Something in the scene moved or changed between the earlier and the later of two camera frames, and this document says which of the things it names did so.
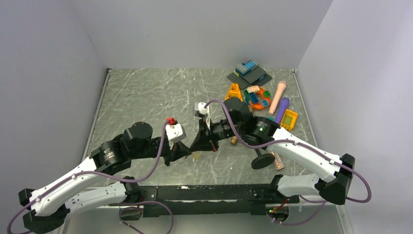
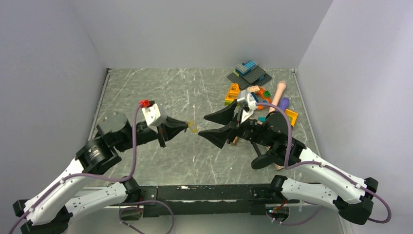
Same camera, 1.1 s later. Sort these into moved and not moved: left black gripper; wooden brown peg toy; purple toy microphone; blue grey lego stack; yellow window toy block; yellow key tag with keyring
Moved: yellow key tag with keyring; left black gripper
Not moved: yellow window toy block; blue grey lego stack; wooden brown peg toy; purple toy microphone
